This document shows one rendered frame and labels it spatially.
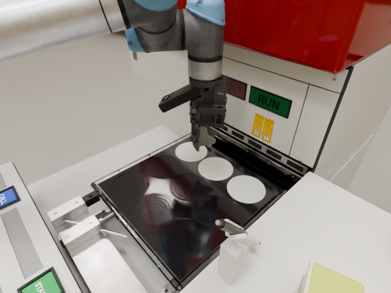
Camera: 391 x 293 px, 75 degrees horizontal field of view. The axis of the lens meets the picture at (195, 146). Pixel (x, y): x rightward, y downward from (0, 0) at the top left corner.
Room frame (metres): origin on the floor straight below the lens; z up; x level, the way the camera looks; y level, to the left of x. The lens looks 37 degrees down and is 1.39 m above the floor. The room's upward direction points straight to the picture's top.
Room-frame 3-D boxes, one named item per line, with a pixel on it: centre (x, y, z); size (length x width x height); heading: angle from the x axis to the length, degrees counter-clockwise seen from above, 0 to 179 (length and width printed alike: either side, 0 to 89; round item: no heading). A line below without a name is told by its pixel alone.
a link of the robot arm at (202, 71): (0.56, -0.02, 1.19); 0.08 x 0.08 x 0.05
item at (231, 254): (0.22, -0.07, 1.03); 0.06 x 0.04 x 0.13; 133
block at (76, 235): (0.34, 0.25, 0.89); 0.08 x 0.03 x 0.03; 133
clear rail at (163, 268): (0.35, 0.15, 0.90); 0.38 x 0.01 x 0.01; 43
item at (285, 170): (0.63, -0.13, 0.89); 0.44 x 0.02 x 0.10; 43
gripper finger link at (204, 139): (0.54, -0.02, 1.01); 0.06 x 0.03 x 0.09; 84
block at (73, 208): (0.40, 0.31, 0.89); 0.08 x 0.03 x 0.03; 133
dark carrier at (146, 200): (0.47, 0.02, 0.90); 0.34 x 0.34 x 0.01; 43
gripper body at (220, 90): (0.55, -0.03, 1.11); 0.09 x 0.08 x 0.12; 84
